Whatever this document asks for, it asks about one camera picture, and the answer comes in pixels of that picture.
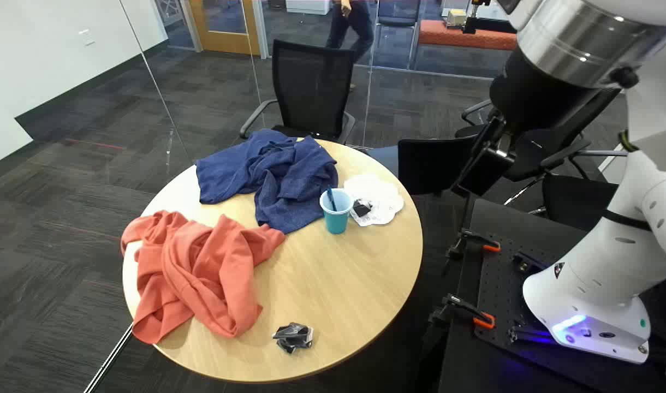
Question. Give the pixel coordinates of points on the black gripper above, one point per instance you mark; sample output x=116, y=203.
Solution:
x=547, y=95

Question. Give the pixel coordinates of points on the blue pen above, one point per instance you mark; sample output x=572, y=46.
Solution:
x=332, y=199

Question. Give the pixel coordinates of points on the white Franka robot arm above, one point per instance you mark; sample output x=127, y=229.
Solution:
x=607, y=263

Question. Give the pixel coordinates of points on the blue plastic cup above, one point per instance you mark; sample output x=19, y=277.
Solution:
x=338, y=220

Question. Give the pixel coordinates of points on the black chair backrest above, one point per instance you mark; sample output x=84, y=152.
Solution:
x=575, y=203
x=434, y=166

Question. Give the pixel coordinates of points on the black orange clamp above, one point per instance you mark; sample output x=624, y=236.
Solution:
x=464, y=310
x=474, y=243

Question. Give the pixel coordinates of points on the white paper doily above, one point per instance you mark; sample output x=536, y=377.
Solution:
x=384, y=190

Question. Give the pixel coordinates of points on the orange bench seat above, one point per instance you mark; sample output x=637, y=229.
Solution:
x=465, y=35

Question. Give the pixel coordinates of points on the black binder clip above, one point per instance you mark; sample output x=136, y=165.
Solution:
x=362, y=209

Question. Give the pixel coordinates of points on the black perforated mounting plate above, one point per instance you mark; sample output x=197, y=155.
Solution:
x=520, y=341

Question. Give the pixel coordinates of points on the person in dark clothes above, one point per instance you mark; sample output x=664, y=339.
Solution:
x=350, y=23

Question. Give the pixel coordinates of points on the black mesh office chair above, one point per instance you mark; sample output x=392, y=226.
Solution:
x=310, y=89

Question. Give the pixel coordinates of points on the dark blue cloth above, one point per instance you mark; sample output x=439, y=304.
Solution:
x=290, y=178

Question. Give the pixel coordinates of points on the small black silver object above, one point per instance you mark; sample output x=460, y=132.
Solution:
x=294, y=338

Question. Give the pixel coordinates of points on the wooden door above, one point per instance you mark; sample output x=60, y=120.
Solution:
x=226, y=39

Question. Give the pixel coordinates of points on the orange cloth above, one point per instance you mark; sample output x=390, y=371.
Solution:
x=194, y=275

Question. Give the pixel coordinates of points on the silver metal rod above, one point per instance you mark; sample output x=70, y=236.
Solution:
x=108, y=362

